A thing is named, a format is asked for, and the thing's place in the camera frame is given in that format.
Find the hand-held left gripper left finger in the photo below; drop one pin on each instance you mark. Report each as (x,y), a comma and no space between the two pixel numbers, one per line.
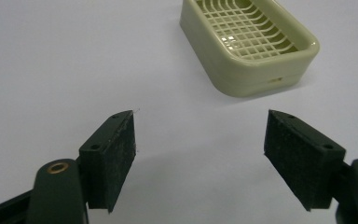
(107,161)

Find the pale green soap dish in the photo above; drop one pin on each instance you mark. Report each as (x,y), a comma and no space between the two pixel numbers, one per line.
(245,65)

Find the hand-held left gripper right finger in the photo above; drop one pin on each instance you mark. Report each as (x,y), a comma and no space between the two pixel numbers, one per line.
(301,158)

